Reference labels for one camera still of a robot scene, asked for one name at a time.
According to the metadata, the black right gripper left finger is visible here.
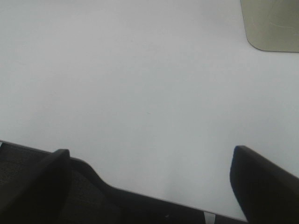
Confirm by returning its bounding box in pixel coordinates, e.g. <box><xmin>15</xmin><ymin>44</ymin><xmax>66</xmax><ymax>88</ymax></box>
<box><xmin>0</xmin><ymin>149</ymin><xmax>71</xmax><ymax>224</ymax></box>

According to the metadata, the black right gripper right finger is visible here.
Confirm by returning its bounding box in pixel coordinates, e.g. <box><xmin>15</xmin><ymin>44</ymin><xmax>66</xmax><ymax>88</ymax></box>
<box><xmin>229</xmin><ymin>146</ymin><xmax>299</xmax><ymax>224</ymax></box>

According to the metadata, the grey perforated plastic basket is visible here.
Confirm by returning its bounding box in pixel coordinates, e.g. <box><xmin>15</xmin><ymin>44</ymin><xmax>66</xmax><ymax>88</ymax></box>
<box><xmin>0</xmin><ymin>143</ymin><xmax>237</xmax><ymax>224</ymax></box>

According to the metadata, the beige storage box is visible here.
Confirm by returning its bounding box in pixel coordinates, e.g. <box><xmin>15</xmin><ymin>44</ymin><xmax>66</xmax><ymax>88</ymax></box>
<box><xmin>240</xmin><ymin>0</ymin><xmax>299</xmax><ymax>52</ymax></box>

